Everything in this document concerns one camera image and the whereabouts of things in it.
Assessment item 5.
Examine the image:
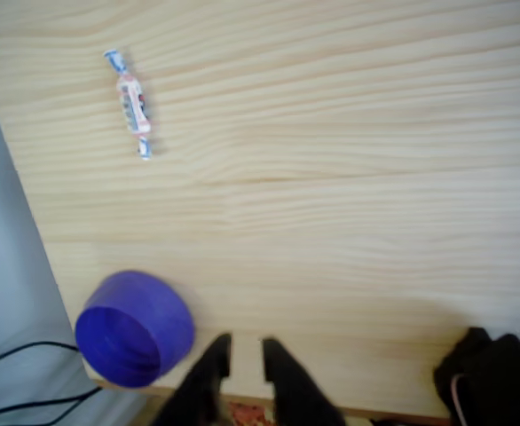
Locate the purple plastic bowl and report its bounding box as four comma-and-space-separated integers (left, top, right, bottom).
74, 269, 197, 390

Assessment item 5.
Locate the floral patterned cloth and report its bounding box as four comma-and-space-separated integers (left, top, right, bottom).
226, 398, 283, 425

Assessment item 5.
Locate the black cable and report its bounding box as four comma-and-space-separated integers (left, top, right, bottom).
0, 385, 104, 426
0, 340, 82, 369

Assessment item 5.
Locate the pink white candy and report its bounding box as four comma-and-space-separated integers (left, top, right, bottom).
103, 48, 154, 162

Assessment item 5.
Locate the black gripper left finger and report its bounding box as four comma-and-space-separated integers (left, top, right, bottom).
153, 332, 233, 426

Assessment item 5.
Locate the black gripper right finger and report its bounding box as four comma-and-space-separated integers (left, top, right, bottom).
261, 337, 346, 426

